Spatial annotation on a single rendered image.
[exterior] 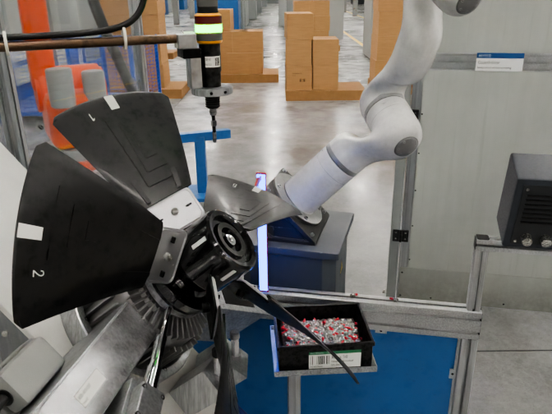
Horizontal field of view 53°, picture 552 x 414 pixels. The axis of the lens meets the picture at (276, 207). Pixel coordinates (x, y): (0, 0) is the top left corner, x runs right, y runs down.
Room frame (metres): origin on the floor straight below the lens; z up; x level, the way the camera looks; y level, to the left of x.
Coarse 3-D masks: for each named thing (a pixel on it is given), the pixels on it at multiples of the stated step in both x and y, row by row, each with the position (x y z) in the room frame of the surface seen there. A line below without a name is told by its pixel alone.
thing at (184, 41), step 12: (180, 36) 0.90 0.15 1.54; (192, 36) 0.91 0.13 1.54; (180, 48) 0.90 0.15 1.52; (192, 48) 0.91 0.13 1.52; (192, 60) 0.91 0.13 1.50; (192, 72) 0.91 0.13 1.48; (192, 84) 0.91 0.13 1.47; (228, 84) 0.95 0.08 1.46; (204, 96) 0.91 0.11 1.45; (216, 96) 0.91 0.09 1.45
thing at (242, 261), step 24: (216, 216) 0.85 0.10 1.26; (192, 240) 0.81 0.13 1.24; (216, 240) 0.79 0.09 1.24; (240, 240) 0.85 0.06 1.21; (192, 264) 0.79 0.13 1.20; (216, 264) 0.78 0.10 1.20; (240, 264) 0.79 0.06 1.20; (168, 288) 0.78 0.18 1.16; (192, 288) 0.81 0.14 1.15; (192, 312) 0.80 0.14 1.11
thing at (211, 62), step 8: (208, 48) 0.92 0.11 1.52; (216, 48) 0.93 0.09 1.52; (208, 56) 0.92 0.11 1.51; (216, 56) 0.92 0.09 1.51; (208, 64) 0.92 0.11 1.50; (216, 64) 0.92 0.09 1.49; (208, 72) 0.92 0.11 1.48; (216, 72) 0.92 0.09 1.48; (208, 80) 0.92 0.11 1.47; (216, 80) 0.92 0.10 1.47; (208, 104) 0.93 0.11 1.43; (216, 104) 0.93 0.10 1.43
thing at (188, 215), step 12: (180, 192) 0.91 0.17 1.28; (156, 204) 0.89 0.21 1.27; (168, 204) 0.89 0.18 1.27; (180, 204) 0.89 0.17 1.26; (192, 204) 0.89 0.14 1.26; (156, 216) 0.87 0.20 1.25; (168, 216) 0.87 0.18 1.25; (180, 216) 0.88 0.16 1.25; (192, 216) 0.88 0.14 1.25; (180, 228) 0.86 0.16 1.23
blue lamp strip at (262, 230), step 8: (256, 176) 1.28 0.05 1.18; (264, 176) 1.27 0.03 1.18; (264, 184) 1.27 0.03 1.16; (264, 232) 1.27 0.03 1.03; (264, 240) 1.27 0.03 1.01; (264, 248) 1.27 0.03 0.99; (264, 256) 1.27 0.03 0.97; (264, 264) 1.27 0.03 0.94; (264, 272) 1.27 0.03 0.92; (264, 280) 1.27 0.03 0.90; (264, 288) 1.27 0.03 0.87
